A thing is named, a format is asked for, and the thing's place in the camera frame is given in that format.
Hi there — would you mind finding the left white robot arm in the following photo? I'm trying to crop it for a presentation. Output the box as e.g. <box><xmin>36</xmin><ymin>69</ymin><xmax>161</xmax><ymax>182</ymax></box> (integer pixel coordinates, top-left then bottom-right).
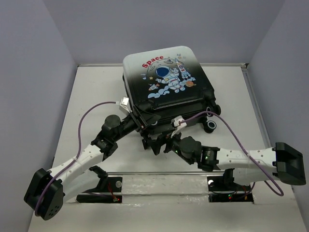
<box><xmin>24</xmin><ymin>107</ymin><xmax>161</xmax><ymax>220</ymax></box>

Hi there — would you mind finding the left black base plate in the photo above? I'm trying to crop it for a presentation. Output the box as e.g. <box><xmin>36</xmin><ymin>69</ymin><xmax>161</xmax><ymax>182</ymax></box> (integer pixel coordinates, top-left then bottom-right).
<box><xmin>76</xmin><ymin>176</ymin><xmax>123</xmax><ymax>203</ymax></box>

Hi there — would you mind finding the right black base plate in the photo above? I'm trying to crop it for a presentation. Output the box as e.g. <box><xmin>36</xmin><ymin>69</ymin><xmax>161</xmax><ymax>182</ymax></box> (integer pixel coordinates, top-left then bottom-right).
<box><xmin>207</xmin><ymin>176</ymin><xmax>254</xmax><ymax>203</ymax></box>

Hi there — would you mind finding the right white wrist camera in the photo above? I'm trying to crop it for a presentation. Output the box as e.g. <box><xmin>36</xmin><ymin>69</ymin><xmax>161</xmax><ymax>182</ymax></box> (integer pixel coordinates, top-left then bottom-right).
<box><xmin>170</xmin><ymin>116</ymin><xmax>187</xmax><ymax>138</ymax></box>

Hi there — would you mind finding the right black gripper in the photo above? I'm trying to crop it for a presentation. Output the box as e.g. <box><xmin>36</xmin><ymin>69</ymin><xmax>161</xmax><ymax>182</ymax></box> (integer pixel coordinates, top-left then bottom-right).
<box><xmin>148</xmin><ymin>127</ymin><xmax>194</xmax><ymax>164</ymax></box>

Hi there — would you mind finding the black suitcase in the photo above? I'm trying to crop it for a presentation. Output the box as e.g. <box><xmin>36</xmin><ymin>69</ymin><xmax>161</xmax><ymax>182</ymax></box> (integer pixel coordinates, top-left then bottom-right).
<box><xmin>123</xmin><ymin>46</ymin><xmax>221</xmax><ymax>149</ymax></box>

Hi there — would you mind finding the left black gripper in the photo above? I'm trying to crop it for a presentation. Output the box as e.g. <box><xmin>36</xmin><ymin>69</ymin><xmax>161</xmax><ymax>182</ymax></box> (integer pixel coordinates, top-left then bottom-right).
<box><xmin>112</xmin><ymin>105</ymin><xmax>160</xmax><ymax>142</ymax></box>

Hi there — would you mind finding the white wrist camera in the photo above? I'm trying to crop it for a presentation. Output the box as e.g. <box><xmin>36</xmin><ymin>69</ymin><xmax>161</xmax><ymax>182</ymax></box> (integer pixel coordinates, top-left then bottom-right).
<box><xmin>170</xmin><ymin>116</ymin><xmax>187</xmax><ymax>138</ymax></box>
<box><xmin>116</xmin><ymin>96</ymin><xmax>131</xmax><ymax>115</ymax></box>

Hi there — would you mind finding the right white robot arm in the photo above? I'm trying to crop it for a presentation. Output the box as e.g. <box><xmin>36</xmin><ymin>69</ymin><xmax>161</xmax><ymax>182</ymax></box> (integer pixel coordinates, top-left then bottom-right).
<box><xmin>142</xmin><ymin>134</ymin><xmax>306</xmax><ymax>189</ymax></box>

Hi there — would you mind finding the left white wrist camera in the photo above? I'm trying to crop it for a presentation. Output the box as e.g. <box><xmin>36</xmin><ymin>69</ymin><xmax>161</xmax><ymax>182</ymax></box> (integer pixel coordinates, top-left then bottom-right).
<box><xmin>116</xmin><ymin>96</ymin><xmax>131</xmax><ymax>115</ymax></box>

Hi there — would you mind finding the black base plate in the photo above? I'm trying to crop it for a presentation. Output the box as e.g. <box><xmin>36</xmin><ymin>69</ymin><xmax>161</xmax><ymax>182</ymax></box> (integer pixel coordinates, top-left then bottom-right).
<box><xmin>207</xmin><ymin>176</ymin><xmax>254</xmax><ymax>203</ymax></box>
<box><xmin>76</xmin><ymin>176</ymin><xmax>123</xmax><ymax>203</ymax></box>

